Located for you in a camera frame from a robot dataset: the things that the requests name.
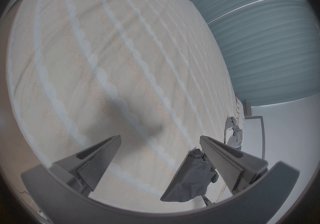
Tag grey bedside table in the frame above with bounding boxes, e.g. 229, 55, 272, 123
241, 99, 252, 117

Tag white printed pillow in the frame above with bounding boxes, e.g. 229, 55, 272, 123
235, 96, 247, 128

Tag pile of clothes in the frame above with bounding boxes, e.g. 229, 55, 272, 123
224, 116, 244, 148

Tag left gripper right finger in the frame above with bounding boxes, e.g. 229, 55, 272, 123
199, 136, 269, 191

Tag bed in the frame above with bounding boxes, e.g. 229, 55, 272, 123
5, 0, 265, 212

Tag black T-shirt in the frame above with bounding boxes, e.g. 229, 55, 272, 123
160, 148, 218, 203

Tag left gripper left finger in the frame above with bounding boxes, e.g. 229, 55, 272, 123
51, 135, 122, 192

